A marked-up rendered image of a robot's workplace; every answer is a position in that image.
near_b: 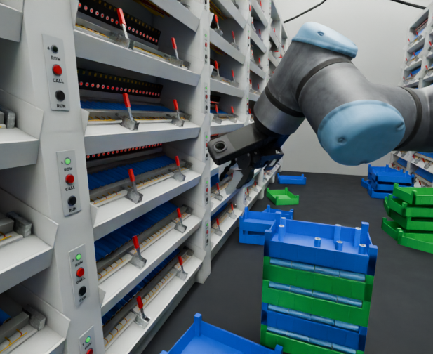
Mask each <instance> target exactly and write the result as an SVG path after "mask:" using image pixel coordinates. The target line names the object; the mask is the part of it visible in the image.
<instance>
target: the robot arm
mask: <svg viewBox="0 0 433 354"><path fill-rule="evenodd" d="M291 41H292V42H291V44H290V46H289V47H288V49H287V51H286V52H285V54H284V56H283V58H282V59H281V61H280V63H279V64H278V66H277V68H276V69H275V71H274V73H273V75H272V76H271V78H270V79H269V81H268V83H267V85H266V87H265V88H264V90H263V91H262V93H261V94H260V97H259V98H258V100H257V101H256V103H255V105H254V108H253V109H254V113H255V114H254V116H253V121H254V122H253V123H251V124H248V125H246V126H243V127H241V128H240V129H237V130H235V131H232V132H230V133H227V134H225V135H223V136H221V137H219V138H216V139H214V140H211V141H209V142H208V144H207V147H208V153H209V154H210V156H211V158H212V160H213V161H214V163H215V164H216V165H218V166H220V168H219V174H218V178H219V181H222V180H223V178H224V177H225V175H226V173H227V172H228V171H229V170H230V169H233V168H235V167H238V168H239V169H241V170H235V171H234V173H233V177H232V180H231V181H230V182H229V184H228V186H227V187H226V188H225V192H226V195H230V194H234V193H235V192H237V191H238V190H240V189H242V188H245V187H248V186H250V185H252V184H253V183H254V181H255V179H254V178H253V177H254V170H255V169H260V168H262V167H264V166H265V165H266V164H267V166H266V167H265V168H264V169H263V170H264V171H268V170H272V169H273V168H274V166H275V165H276V164H277V162H278V161H279V160H280V159H281V158H282V157H283V155H284V153H283V152H282V150H281V146H282V145H283V144H284V143H285V141H286V140H287V139H288V137H289V136H290V135H291V134H293V133H295V131H296V130H297V129H298V127H299V126H300V125H301V123H303V121H304V120H305V119H307V121H308V122H309V124H310V126H311V127H312V129H313V130H314V132H315V134H316V135H317V138H318V141H319V144H320V145H321V147H322V148H323V149H324V150H325V151H326V152H327V153H328V154H329V156H330V157H331V159H332V160H334V161H335V162H337V163H339V164H341V165H345V166H358V165H360V164H367V163H370V162H374V161H375V160H377V159H380V158H381V157H384V156H385V155H387V154H388V153H389V152H391V151H416V152H425V153H433V85H431V86H428V87H425V88H408V87H402V86H389V85H382V84H374V83H371V82H370V81H369V80H367V78H365V76H364V75H363V74H362V73H361V72H360V71H359V70H358V68H357V67H356V66H355V65H354V64H353V63H352V61H351V60H352V59H353V58H355V57H356V56H357V52H358V47H357V46H356V45H355V43H354V42H352V41H351V40H349V39H348V38H347V37H345V36H343V35H342V34H340V33H339V32H336V31H335V30H333V29H331V28H329V27H327V26H324V25H321V24H319V23H316V22H306V23H305V24H303V25H302V26H301V28H300V29H299V31H298V33H297V34H296V35H295V36H294V37H293V38H292V39H291ZM275 150H276V151H277V152H278V151H279V152H280V153H276V151H275ZM274 159H277V160H276V161H275V163H274V164H273V165H272V166H269V165H270V164H271V163H272V161H273V160H274Z"/></svg>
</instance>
